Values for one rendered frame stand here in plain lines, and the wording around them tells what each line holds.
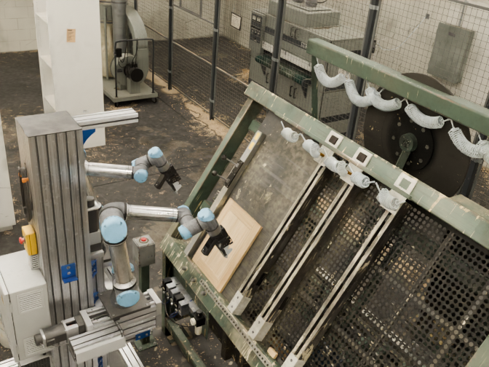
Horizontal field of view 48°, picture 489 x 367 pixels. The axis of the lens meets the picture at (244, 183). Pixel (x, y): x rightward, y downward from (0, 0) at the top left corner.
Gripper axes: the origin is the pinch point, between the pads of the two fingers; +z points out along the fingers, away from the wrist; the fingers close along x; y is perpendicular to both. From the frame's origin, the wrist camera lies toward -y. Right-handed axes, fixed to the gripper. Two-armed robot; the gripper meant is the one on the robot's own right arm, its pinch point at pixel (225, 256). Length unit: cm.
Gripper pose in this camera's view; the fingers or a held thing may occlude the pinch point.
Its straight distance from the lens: 302.7
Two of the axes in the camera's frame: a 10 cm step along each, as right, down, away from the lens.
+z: 3.2, 6.8, 6.6
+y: 7.9, -5.8, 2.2
